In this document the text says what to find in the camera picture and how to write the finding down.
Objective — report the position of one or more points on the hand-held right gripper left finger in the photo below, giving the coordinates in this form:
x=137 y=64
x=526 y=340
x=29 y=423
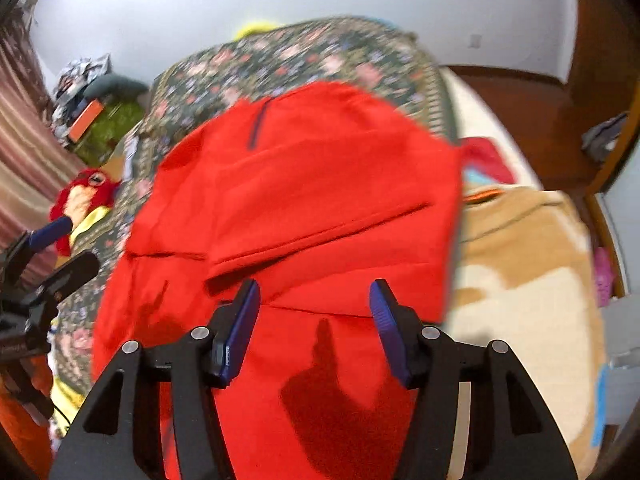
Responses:
x=240 y=330

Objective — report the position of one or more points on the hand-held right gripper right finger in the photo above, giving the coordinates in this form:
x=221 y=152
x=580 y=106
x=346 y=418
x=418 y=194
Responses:
x=387 y=330

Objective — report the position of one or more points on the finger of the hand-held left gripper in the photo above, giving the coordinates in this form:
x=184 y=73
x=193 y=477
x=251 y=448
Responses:
x=70 y=270
x=50 y=232

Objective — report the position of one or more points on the yellow garment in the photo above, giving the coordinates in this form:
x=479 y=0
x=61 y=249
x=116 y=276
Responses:
x=90 y=222

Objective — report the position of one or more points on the red knitted garment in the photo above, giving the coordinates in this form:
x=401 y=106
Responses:
x=85 y=195

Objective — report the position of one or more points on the striped brown curtain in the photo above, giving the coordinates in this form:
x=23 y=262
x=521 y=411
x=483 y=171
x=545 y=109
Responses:
x=25 y=135

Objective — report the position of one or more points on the orange cloth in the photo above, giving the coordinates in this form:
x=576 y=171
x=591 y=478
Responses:
x=22 y=435

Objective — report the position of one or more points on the orange box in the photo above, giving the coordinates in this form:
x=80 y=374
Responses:
x=85 y=121

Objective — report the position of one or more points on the green patterned cloth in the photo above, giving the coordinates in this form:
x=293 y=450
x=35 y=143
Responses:
x=112 y=127

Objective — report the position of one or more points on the grey pillow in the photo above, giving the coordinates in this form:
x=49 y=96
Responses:
x=115 y=86

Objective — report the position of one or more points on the pile of clutter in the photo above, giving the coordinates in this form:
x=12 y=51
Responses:
x=80 y=75

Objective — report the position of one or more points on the tan and cream blanket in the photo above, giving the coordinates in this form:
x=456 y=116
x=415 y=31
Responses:
x=525 y=240

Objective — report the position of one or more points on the small red cloth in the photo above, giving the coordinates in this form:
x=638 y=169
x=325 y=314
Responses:
x=487 y=160

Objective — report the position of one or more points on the pink item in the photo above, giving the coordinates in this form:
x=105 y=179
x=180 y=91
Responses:
x=602 y=275

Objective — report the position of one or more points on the grey panel with blue tape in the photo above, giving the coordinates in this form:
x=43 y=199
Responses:
x=622 y=350

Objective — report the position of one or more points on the white mattress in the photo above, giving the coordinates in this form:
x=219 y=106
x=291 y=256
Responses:
x=480 y=110

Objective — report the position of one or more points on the dark floral blanket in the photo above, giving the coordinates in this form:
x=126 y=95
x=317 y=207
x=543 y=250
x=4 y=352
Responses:
x=300 y=55

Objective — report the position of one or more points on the grey cloth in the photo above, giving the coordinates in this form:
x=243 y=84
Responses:
x=602 y=140

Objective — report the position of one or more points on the yellow hoop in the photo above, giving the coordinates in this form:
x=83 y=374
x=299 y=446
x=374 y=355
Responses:
x=256 y=29

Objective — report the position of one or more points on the brown wooden door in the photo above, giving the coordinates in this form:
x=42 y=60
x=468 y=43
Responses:
x=597 y=25

